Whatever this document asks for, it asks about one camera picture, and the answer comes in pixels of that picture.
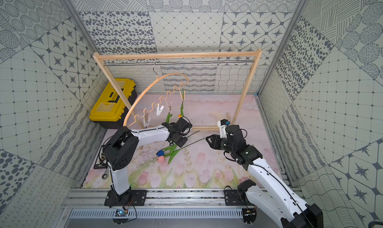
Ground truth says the right black circuit board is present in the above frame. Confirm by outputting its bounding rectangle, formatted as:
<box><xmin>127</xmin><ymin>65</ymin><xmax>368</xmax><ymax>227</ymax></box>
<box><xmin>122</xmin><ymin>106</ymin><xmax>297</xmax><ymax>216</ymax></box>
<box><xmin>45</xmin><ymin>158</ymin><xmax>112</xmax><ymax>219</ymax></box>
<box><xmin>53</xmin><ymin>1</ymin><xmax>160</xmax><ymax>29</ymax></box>
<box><xmin>242</xmin><ymin>209</ymin><xmax>257</xmax><ymax>226</ymax></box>

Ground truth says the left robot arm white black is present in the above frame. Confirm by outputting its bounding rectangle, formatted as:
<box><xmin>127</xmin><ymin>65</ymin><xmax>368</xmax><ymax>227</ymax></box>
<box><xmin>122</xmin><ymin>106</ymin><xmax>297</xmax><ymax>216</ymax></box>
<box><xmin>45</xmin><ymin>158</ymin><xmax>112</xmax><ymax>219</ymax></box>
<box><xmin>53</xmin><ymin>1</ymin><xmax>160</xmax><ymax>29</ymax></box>
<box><xmin>102</xmin><ymin>117</ymin><xmax>192</xmax><ymax>208</ymax></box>

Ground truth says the metal rack rod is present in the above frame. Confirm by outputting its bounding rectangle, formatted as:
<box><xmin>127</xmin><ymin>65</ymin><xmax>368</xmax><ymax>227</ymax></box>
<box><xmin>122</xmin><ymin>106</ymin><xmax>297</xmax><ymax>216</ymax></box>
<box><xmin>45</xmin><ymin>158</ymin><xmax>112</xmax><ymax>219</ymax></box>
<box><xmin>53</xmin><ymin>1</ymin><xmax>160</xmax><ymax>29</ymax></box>
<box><xmin>104</xmin><ymin>60</ymin><xmax>254</xmax><ymax>66</ymax></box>

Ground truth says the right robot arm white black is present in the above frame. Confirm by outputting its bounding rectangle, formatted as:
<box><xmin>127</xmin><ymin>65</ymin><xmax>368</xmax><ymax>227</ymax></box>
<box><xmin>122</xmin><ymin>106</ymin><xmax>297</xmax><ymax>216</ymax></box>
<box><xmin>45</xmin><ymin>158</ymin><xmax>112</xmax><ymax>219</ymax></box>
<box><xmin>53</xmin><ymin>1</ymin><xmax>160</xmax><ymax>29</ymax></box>
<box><xmin>206</xmin><ymin>119</ymin><xmax>324</xmax><ymax>228</ymax></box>

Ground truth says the yellow artificial tulip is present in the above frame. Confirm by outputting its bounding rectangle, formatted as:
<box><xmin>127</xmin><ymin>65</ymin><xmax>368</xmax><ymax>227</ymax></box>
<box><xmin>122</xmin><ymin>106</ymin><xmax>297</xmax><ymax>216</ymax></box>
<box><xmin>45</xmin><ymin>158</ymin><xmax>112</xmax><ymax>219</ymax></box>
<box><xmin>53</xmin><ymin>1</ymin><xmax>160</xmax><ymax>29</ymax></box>
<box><xmin>179</xmin><ymin>89</ymin><xmax>186</xmax><ymax>118</ymax></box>

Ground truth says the floral pink table mat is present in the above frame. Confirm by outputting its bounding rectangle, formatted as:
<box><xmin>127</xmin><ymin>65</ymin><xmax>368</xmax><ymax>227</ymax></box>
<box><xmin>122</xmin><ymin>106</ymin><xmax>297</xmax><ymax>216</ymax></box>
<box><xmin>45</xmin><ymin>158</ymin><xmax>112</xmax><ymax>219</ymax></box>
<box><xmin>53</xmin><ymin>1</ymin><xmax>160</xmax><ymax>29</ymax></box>
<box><xmin>82</xmin><ymin>94</ymin><xmax>282</xmax><ymax>189</ymax></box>

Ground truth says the wooden curved clothes hanger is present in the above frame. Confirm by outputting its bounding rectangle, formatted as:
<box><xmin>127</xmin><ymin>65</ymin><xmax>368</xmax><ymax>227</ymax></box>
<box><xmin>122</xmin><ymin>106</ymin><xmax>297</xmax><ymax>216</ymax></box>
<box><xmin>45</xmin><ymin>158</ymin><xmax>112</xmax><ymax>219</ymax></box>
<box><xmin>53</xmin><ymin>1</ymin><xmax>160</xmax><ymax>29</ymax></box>
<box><xmin>123</xmin><ymin>65</ymin><xmax>190</xmax><ymax>127</ymax></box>

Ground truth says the pink artificial tulip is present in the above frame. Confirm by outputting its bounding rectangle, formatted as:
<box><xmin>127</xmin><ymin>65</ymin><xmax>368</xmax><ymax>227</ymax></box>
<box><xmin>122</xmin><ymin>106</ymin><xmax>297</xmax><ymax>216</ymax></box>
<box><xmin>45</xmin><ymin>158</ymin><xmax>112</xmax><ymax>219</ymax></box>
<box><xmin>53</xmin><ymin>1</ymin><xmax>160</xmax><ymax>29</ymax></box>
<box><xmin>156</xmin><ymin>143</ymin><xmax>187</xmax><ymax>164</ymax></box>

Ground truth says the white clothespin upper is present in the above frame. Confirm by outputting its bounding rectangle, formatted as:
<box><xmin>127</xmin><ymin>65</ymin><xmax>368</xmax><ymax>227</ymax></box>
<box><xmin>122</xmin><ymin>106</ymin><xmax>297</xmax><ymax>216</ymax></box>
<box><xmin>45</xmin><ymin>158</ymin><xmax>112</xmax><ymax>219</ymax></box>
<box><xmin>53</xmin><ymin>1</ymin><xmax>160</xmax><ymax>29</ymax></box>
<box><xmin>156</xmin><ymin>104</ymin><xmax>164</xmax><ymax>116</ymax></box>

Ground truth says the wooden clothes rack frame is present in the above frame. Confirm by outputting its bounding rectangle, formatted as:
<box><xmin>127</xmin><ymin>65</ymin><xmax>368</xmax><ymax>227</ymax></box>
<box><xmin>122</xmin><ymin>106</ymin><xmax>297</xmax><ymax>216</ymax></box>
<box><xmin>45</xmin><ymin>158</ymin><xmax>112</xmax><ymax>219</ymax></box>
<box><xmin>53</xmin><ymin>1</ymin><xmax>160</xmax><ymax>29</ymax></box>
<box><xmin>93</xmin><ymin>49</ymin><xmax>262</xmax><ymax>124</ymax></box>

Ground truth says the left green circuit board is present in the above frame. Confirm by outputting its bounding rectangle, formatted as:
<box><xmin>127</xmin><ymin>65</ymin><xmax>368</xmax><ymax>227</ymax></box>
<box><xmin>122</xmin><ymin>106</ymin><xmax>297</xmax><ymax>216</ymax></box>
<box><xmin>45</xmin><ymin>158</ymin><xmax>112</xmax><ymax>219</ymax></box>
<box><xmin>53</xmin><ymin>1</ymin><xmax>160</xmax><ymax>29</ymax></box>
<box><xmin>112</xmin><ymin>210</ymin><xmax>129</xmax><ymax>225</ymax></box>

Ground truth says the blue artificial tulip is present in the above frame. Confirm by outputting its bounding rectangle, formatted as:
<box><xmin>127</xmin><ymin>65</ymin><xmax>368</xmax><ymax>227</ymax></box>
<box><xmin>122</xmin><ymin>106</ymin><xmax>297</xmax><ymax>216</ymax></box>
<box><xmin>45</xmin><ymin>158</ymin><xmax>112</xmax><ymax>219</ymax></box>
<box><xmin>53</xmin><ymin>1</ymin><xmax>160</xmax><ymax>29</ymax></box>
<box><xmin>156</xmin><ymin>139</ymin><xmax>202</xmax><ymax>157</ymax></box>

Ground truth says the yellow black toolbox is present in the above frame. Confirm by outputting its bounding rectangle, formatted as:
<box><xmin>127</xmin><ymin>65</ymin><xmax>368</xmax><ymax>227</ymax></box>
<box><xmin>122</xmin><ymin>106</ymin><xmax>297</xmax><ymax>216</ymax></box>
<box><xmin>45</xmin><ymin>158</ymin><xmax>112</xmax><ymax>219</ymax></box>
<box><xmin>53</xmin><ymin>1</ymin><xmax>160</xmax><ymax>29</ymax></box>
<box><xmin>89</xmin><ymin>78</ymin><xmax>137</xmax><ymax>129</ymax></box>

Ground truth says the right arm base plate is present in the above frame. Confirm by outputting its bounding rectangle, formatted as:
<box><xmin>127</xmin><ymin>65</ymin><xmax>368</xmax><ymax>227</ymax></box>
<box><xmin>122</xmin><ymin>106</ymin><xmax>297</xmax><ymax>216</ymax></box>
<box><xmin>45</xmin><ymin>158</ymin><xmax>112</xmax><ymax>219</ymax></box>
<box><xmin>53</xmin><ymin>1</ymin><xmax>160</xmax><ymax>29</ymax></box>
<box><xmin>223</xmin><ymin>189</ymin><xmax>251</xmax><ymax>206</ymax></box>

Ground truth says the white clothespin lower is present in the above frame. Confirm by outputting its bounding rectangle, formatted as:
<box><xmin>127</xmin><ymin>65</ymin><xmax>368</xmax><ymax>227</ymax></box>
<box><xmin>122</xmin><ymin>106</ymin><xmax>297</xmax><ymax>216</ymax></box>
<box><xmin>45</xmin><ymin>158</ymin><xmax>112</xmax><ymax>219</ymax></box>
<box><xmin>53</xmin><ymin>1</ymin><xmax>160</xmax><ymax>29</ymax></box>
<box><xmin>143</xmin><ymin>115</ymin><xmax>151</xmax><ymax>128</ymax></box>

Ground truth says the aluminium mounting rail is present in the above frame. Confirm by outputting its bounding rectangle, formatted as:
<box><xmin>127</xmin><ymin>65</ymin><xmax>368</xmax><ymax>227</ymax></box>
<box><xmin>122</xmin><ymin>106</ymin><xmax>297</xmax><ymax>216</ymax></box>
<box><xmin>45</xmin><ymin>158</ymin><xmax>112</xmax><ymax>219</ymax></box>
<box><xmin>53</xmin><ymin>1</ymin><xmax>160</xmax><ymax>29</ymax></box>
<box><xmin>61</xmin><ymin>188</ymin><xmax>303</xmax><ymax>209</ymax></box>

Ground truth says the white artificial tulip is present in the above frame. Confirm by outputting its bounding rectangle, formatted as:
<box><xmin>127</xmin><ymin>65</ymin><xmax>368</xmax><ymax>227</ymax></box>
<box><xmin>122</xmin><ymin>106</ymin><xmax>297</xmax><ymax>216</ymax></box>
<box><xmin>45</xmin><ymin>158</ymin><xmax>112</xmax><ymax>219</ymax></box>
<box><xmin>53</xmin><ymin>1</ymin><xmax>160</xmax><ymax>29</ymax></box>
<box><xmin>166</xmin><ymin>102</ymin><xmax>173</xmax><ymax>123</ymax></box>

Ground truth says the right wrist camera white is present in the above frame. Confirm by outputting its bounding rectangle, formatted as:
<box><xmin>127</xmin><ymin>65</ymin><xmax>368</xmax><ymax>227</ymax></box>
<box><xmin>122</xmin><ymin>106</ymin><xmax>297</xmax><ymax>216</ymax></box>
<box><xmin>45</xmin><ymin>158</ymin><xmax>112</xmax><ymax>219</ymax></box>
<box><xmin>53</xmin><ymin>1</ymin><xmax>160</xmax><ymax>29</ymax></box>
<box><xmin>217</xmin><ymin>119</ymin><xmax>230</xmax><ymax>138</ymax></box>

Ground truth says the silver combination wrench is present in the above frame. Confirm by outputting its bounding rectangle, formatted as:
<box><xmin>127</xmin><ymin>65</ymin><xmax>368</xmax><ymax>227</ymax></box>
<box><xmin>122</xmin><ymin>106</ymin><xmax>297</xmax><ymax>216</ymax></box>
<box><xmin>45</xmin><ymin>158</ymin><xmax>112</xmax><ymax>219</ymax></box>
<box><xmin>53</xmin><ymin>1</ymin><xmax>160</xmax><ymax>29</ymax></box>
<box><xmin>102</xmin><ymin>167</ymin><xmax>109</xmax><ymax>180</ymax></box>

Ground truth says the white clothespin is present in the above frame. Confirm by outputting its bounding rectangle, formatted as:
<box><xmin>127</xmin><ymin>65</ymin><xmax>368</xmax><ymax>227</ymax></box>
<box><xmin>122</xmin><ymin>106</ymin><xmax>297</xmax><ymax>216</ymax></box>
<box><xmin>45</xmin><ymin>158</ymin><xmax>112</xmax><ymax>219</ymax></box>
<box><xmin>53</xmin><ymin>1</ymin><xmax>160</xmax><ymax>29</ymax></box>
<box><xmin>143</xmin><ymin>115</ymin><xmax>151</xmax><ymax>128</ymax></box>
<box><xmin>156</xmin><ymin>104</ymin><xmax>164</xmax><ymax>116</ymax></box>

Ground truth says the white vented cable duct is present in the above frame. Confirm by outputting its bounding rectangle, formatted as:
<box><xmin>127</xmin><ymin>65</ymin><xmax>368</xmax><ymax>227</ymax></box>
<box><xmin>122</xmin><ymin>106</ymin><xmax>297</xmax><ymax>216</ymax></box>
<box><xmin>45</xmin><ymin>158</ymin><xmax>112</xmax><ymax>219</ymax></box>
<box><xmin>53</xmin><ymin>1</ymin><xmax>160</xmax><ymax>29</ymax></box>
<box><xmin>69</xmin><ymin>208</ymin><xmax>242</xmax><ymax>219</ymax></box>

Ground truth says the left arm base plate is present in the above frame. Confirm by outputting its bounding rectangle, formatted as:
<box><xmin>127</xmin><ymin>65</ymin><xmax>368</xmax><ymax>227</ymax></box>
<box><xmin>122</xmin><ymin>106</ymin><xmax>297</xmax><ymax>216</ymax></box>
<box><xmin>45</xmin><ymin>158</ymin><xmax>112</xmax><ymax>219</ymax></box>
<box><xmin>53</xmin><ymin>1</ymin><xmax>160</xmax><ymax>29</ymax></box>
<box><xmin>104</xmin><ymin>189</ymin><xmax>148</xmax><ymax>208</ymax></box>

